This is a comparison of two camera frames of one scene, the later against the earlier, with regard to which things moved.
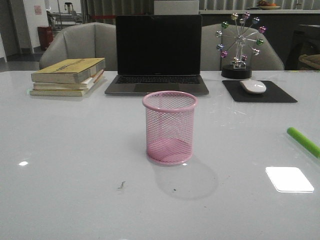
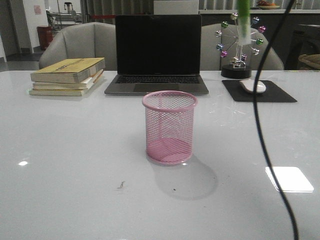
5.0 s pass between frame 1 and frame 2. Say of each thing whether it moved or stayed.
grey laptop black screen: stayed
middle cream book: stayed
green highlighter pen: moved
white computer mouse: stayed
